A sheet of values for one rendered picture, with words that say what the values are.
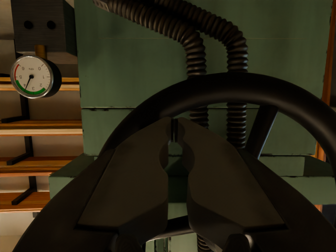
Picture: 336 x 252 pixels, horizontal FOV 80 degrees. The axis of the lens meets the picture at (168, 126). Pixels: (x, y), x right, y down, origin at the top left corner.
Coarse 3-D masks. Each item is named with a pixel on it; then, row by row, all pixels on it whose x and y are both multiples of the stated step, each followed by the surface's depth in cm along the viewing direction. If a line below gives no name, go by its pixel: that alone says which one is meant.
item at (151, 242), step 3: (150, 240) 78; (153, 240) 78; (147, 243) 78; (150, 243) 78; (153, 243) 78; (147, 246) 78; (150, 246) 78; (153, 246) 78; (147, 249) 78; (150, 249) 78; (153, 249) 78
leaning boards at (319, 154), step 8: (328, 40) 139; (328, 48) 139; (328, 56) 140; (328, 64) 140; (328, 72) 141; (328, 80) 141; (328, 88) 142; (328, 96) 143; (328, 104) 144; (320, 152) 152; (320, 208) 156
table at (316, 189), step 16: (80, 160) 48; (304, 160) 48; (320, 160) 48; (48, 176) 39; (64, 176) 39; (176, 176) 39; (288, 176) 39; (304, 176) 39; (320, 176) 39; (176, 192) 32; (304, 192) 39; (320, 192) 39; (176, 208) 29
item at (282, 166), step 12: (96, 156) 38; (168, 156) 38; (180, 156) 38; (264, 156) 38; (276, 156) 38; (288, 156) 38; (300, 156) 38; (168, 168) 38; (180, 168) 38; (276, 168) 38; (288, 168) 39; (300, 168) 39
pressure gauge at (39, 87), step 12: (36, 48) 31; (24, 60) 29; (36, 60) 29; (48, 60) 31; (12, 72) 29; (24, 72) 30; (36, 72) 30; (48, 72) 30; (12, 84) 30; (24, 84) 30; (36, 84) 30; (48, 84) 30; (60, 84) 32; (36, 96) 30; (48, 96) 32
